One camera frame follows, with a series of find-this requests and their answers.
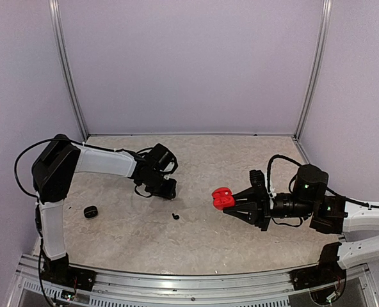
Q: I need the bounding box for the front aluminium rail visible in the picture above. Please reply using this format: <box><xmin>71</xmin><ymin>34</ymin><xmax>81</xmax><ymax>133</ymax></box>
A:
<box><xmin>15</xmin><ymin>254</ymin><xmax>375</xmax><ymax>307</ymax></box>

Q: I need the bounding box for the aluminium frame post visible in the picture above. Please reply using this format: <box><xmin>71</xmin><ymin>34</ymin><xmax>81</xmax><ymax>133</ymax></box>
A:
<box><xmin>294</xmin><ymin>0</ymin><xmax>333</xmax><ymax>143</ymax></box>
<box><xmin>48</xmin><ymin>0</ymin><xmax>90</xmax><ymax>141</ymax></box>

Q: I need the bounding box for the small black case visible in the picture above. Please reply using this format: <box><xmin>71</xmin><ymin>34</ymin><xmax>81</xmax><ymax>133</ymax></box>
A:
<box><xmin>83</xmin><ymin>205</ymin><xmax>99</xmax><ymax>219</ymax></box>

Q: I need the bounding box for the red earbud charging case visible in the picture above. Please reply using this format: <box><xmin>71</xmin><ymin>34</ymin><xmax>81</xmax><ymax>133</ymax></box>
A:
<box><xmin>211</xmin><ymin>187</ymin><xmax>236</xmax><ymax>210</ymax></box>

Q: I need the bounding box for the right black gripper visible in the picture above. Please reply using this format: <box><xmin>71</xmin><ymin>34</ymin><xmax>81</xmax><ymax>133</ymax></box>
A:
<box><xmin>223</xmin><ymin>186</ymin><xmax>316</xmax><ymax>232</ymax></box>

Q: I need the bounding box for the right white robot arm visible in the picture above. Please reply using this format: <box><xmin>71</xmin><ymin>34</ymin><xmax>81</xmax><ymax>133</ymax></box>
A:
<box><xmin>212</xmin><ymin>164</ymin><xmax>379</xmax><ymax>284</ymax></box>

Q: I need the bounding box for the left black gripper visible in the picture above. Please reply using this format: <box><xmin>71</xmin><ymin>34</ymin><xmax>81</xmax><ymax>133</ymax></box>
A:
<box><xmin>141</xmin><ymin>171</ymin><xmax>177</xmax><ymax>200</ymax></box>

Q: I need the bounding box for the left aluminium frame post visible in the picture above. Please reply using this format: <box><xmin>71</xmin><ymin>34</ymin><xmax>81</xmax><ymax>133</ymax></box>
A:
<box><xmin>48</xmin><ymin>0</ymin><xmax>90</xmax><ymax>141</ymax></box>

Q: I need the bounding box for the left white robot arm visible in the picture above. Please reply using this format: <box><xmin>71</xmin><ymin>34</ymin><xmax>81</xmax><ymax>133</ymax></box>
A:
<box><xmin>27</xmin><ymin>134</ymin><xmax>178</xmax><ymax>285</ymax></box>

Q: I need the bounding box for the right aluminium frame post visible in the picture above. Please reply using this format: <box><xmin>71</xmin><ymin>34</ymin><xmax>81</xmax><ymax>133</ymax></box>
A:
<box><xmin>294</xmin><ymin>0</ymin><xmax>333</xmax><ymax>143</ymax></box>

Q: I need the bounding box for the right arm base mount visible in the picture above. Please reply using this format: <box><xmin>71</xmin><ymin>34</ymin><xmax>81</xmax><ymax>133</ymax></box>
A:
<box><xmin>289</xmin><ymin>242</ymin><xmax>346</xmax><ymax>290</ymax></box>

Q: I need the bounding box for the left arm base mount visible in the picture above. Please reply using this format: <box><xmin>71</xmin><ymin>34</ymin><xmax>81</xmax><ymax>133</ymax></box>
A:
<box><xmin>41</xmin><ymin>251</ymin><xmax>97</xmax><ymax>292</ymax></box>

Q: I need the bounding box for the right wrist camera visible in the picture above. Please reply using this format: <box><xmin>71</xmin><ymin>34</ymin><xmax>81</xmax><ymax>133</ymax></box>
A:
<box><xmin>249</xmin><ymin>169</ymin><xmax>267</xmax><ymax>193</ymax></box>

